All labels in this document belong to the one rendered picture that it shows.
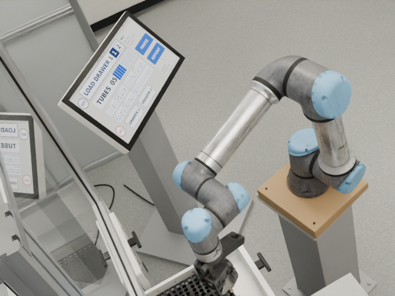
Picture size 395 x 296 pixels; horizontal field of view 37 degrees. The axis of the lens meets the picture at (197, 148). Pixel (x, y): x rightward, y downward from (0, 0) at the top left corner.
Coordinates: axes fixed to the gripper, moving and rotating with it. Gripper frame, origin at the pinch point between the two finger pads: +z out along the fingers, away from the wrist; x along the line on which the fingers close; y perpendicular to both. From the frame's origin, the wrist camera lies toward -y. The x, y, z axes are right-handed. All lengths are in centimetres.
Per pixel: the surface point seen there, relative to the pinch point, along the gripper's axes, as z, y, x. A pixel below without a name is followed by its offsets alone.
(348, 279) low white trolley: 22.2, -26.6, 22.6
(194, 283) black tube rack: 8.4, 3.1, -13.2
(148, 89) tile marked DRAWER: -3, -53, -74
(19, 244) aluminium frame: -100, 42, 25
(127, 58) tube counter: -13, -56, -84
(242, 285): 14.7, -5.8, -2.6
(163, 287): 10.5, 8.4, -22.7
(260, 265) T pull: 7.2, -11.6, 1.9
